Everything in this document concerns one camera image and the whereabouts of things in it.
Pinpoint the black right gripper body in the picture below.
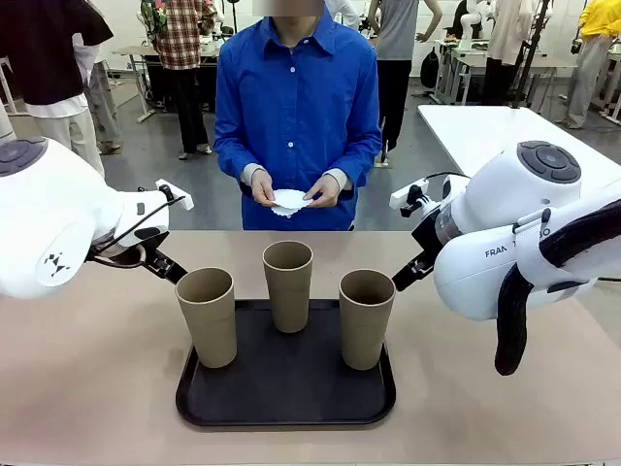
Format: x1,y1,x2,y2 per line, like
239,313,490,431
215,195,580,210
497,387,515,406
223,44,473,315
410,209,446,261

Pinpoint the white side table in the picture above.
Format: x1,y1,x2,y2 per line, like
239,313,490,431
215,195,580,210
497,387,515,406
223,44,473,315
416,104,621,195

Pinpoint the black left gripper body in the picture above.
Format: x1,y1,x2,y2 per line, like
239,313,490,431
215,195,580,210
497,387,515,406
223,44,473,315
93,226,172,269

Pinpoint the bystander in grey trousers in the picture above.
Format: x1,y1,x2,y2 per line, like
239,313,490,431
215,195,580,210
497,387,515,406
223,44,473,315
72,31,122,154

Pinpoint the person's right hand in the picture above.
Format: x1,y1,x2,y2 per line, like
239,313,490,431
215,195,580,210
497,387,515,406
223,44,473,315
250,167,280,209

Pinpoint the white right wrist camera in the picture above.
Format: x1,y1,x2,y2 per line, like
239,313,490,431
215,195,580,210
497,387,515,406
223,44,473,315
390,179,431,218

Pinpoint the tall beige cup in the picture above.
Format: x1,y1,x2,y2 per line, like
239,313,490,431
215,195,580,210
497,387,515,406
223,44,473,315
262,241,314,334
175,267,239,369
338,270,395,371

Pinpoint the grey background workbench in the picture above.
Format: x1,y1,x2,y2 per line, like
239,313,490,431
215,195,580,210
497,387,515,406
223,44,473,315
434,38,583,106

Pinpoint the person in blue shirt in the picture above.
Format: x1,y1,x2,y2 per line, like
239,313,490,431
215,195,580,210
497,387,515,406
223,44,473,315
212,0,384,232

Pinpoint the light wooden background desk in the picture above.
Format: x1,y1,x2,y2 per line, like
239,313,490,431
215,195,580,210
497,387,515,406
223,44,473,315
112,44,224,122

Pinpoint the black equipment stand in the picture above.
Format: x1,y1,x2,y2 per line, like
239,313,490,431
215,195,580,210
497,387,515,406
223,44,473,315
511,0,554,111

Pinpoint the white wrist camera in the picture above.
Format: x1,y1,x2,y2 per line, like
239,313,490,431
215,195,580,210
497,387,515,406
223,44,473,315
390,179,431,218
154,179,195,212

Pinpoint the thin black cable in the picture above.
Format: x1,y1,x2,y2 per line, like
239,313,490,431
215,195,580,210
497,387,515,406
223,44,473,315
89,195,186,267

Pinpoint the bystander in plaid shirt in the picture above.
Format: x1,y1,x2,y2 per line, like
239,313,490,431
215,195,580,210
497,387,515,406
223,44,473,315
140,0,217,160

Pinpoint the black plastic tray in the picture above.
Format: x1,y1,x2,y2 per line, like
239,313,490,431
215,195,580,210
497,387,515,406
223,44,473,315
175,299,398,428

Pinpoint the person's right forearm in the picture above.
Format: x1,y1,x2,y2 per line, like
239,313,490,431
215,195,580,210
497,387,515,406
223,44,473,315
214,138,268,188

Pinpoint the bystander in black shirt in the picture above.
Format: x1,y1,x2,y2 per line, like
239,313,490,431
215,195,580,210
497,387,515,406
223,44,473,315
0,0,115,179

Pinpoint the bystander in grey top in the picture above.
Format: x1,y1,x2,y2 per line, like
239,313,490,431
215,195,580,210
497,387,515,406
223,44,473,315
368,0,442,166

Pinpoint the seated person in black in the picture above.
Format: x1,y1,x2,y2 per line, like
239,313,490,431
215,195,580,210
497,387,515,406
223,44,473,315
445,2,486,41

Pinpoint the bystander in yellow shirt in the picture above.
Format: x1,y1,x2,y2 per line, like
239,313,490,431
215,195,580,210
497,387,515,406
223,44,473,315
565,0,621,130

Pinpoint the black backpack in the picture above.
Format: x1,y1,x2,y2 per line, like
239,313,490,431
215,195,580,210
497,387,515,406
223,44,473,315
419,47,441,88

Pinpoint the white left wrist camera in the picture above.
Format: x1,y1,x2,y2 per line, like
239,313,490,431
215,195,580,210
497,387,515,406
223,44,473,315
154,179,195,212

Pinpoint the bystander in beige top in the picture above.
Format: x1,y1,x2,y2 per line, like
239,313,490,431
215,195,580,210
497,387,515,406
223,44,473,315
484,0,535,106

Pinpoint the person's left hand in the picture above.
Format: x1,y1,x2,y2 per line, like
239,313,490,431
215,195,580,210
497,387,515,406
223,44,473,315
302,175,343,210

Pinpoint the person's left forearm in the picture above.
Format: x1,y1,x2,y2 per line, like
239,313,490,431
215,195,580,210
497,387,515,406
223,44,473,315
323,135,383,194

